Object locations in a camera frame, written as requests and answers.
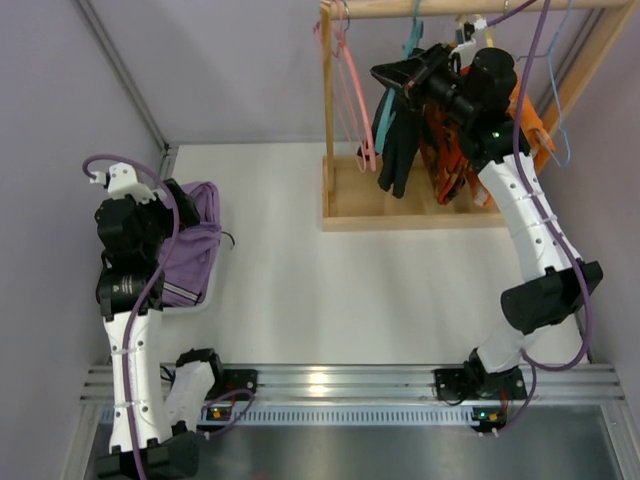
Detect teal plastic hanger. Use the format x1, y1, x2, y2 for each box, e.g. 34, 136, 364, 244
373, 0, 426, 154

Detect purple trousers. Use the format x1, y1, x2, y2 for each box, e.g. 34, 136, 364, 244
157, 180, 223, 308

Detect pink wire hanger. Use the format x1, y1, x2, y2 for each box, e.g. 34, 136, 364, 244
313, 1, 377, 172

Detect pink plastic hanger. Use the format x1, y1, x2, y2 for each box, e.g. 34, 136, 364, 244
330, 12, 377, 173

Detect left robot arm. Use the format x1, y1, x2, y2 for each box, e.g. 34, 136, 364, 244
95, 179, 223, 479

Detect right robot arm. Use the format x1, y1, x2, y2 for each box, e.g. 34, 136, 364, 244
370, 44, 603, 405

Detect yellow plastic hanger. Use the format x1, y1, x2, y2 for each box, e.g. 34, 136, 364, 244
456, 14, 494, 47

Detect orange patterned trousers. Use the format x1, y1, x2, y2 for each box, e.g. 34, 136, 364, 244
420, 103, 486, 206

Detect bright orange trousers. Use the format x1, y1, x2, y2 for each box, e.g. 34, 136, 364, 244
466, 95, 555, 208

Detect white plastic basket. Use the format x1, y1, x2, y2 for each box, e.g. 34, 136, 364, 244
159, 189, 224, 316

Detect wooden clothes rack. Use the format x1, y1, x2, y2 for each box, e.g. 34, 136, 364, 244
314, 1, 639, 232

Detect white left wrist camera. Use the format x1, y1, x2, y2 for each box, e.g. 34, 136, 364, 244
90, 162, 167, 205

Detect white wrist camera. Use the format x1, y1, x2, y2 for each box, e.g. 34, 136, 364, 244
450, 16, 487, 52
90, 162, 167, 205

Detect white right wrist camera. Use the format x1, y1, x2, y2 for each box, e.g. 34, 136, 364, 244
450, 16, 487, 52

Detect blue wire hanger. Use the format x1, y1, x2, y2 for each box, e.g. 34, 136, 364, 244
518, 1, 574, 172

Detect aluminium mounting rail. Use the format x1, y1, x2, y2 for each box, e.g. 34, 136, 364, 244
79, 363, 626, 402

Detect grey slotted cable duct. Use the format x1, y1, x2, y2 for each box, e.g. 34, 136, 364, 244
99, 403, 501, 426

